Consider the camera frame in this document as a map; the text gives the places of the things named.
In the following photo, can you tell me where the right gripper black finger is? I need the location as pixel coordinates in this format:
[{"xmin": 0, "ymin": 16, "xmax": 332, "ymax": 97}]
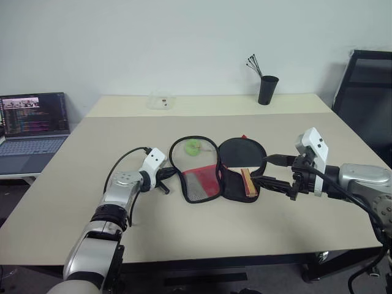
[
  {"xmin": 250, "ymin": 175, "xmax": 292, "ymax": 195},
  {"xmin": 261, "ymin": 154, "xmax": 295, "ymax": 168}
]

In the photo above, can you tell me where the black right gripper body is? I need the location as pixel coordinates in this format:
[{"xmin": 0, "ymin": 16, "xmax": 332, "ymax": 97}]
[{"xmin": 287, "ymin": 154, "xmax": 317, "ymax": 202}]

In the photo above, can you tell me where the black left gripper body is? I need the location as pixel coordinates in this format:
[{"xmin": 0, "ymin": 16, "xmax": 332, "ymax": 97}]
[{"xmin": 156, "ymin": 167, "xmax": 173, "ymax": 185}]

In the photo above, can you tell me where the black table tennis paddle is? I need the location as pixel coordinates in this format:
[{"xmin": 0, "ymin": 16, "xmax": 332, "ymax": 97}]
[{"xmin": 220, "ymin": 140, "xmax": 262, "ymax": 198}]

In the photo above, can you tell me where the black zippered paddle case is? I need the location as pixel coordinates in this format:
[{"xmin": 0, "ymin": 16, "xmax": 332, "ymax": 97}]
[{"xmin": 168, "ymin": 134, "xmax": 268, "ymax": 204}]

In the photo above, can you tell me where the green ball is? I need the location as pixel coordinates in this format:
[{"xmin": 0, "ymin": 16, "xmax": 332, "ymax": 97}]
[{"xmin": 183, "ymin": 139, "xmax": 202, "ymax": 157}]

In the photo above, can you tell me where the black plastic cup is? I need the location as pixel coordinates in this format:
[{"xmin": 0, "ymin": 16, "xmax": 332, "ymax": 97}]
[{"xmin": 257, "ymin": 75, "xmax": 280, "ymax": 106}]

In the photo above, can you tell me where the clear plastic container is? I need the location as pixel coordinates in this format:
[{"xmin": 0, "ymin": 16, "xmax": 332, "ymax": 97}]
[{"xmin": 146, "ymin": 89, "xmax": 178, "ymax": 111}]

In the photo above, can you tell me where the black office chair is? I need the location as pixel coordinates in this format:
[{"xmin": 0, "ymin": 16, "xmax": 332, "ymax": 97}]
[{"xmin": 331, "ymin": 49, "xmax": 392, "ymax": 169}]

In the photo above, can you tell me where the grey open laptop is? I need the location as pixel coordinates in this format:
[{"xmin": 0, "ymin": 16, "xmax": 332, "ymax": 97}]
[{"xmin": 0, "ymin": 92, "xmax": 72, "ymax": 175}]

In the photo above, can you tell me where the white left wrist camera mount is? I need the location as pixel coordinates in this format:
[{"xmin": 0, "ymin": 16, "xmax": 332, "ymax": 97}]
[{"xmin": 139, "ymin": 147, "xmax": 168, "ymax": 188}]

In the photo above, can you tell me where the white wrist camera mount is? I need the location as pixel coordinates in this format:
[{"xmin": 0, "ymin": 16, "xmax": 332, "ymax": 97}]
[
  {"xmin": 294, "ymin": 127, "xmax": 330, "ymax": 197},
  {"xmin": 139, "ymin": 147, "xmax": 168, "ymax": 188}
]

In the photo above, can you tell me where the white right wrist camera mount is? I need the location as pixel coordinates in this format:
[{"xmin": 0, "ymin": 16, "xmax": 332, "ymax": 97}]
[{"xmin": 294, "ymin": 127, "xmax": 330, "ymax": 197}]

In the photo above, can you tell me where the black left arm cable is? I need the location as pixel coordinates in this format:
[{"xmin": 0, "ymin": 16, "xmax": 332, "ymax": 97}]
[{"xmin": 103, "ymin": 147, "xmax": 153, "ymax": 227}]

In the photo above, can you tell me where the black cable tie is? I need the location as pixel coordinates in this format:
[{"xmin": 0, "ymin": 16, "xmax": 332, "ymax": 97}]
[
  {"xmin": 249, "ymin": 54, "xmax": 263, "ymax": 77},
  {"xmin": 245, "ymin": 56, "xmax": 263, "ymax": 77},
  {"xmin": 245, "ymin": 62, "xmax": 263, "ymax": 78}
]

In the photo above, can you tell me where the black table frame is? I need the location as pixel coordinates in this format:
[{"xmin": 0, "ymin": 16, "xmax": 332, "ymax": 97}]
[{"xmin": 118, "ymin": 247, "xmax": 387, "ymax": 283}]

